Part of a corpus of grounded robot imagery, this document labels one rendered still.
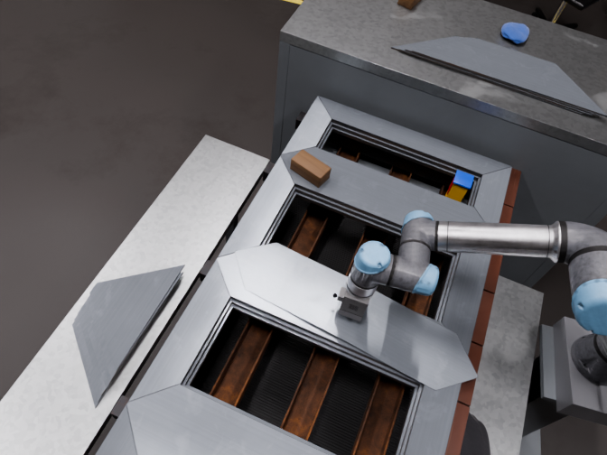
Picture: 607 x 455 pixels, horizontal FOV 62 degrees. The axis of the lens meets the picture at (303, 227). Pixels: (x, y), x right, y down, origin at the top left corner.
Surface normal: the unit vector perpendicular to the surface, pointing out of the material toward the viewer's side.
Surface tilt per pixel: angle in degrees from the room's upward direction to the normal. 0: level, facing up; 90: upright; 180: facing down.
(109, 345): 0
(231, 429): 0
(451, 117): 90
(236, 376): 0
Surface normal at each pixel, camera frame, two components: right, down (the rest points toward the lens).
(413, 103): -0.39, 0.74
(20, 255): 0.10, -0.56
